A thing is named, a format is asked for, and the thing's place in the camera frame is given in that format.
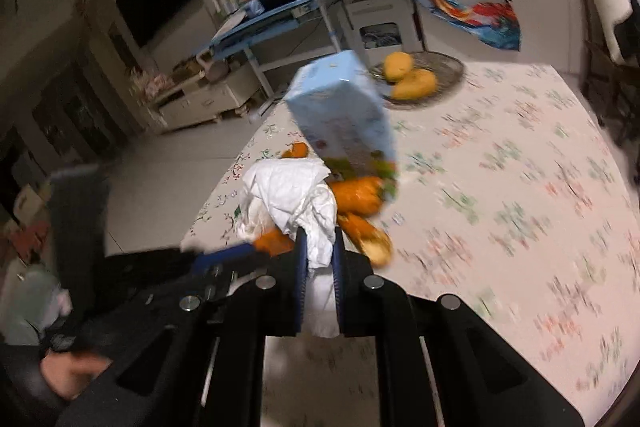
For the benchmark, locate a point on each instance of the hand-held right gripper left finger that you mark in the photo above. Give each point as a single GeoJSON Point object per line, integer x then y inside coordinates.
{"type": "Point", "coordinates": [299, 277]}

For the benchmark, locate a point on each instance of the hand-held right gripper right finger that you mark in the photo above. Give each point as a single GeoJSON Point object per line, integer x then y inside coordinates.
{"type": "Point", "coordinates": [339, 277]}

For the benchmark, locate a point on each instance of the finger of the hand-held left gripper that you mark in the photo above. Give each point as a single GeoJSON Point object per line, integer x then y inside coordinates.
{"type": "Point", "coordinates": [225, 257]}

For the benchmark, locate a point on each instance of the white tissue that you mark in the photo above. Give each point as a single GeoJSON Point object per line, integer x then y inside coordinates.
{"type": "Point", "coordinates": [290, 192]}

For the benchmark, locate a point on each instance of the light blue milk carton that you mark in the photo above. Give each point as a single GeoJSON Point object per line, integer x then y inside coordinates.
{"type": "Point", "coordinates": [340, 117]}

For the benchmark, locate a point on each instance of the person's left hand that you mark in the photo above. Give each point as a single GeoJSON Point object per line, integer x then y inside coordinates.
{"type": "Point", "coordinates": [75, 374]}

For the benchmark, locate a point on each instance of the person's leg in light jeans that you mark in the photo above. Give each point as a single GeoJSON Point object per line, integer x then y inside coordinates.
{"type": "Point", "coordinates": [30, 307]}

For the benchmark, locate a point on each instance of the white television cabinet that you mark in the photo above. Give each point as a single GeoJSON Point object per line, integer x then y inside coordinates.
{"type": "Point", "coordinates": [205, 99]}

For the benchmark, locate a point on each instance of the dark display cabinet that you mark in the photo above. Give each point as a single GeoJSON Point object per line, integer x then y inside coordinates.
{"type": "Point", "coordinates": [55, 132]}

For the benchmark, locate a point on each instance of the floral tablecloth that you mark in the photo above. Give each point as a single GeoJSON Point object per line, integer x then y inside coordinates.
{"type": "Point", "coordinates": [500, 187]}

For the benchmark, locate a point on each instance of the pink kettlebell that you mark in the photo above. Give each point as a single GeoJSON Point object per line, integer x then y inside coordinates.
{"type": "Point", "coordinates": [216, 69]}

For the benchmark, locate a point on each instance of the pink items on cabinet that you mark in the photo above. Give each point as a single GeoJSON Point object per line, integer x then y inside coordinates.
{"type": "Point", "coordinates": [150, 84]}

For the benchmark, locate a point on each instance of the long yellow mango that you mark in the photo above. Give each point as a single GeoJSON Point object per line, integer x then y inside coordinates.
{"type": "Point", "coordinates": [415, 86]}

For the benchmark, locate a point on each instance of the round yellow mango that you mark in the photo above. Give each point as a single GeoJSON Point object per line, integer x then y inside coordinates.
{"type": "Point", "coordinates": [397, 66]}

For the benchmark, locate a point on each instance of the blue study desk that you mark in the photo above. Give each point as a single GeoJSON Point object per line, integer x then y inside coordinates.
{"type": "Point", "coordinates": [270, 24]}

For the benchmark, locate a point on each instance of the small blue box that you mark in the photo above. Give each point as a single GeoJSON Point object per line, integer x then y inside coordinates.
{"type": "Point", "coordinates": [255, 9]}

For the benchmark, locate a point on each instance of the white plastic stool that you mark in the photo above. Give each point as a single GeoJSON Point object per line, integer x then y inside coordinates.
{"type": "Point", "coordinates": [380, 9]}

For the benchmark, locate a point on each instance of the wooden chair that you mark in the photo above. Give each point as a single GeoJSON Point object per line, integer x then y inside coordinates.
{"type": "Point", "coordinates": [600, 72]}

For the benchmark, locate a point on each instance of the white pillow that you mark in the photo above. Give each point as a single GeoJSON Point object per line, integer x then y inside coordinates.
{"type": "Point", "coordinates": [605, 2]}

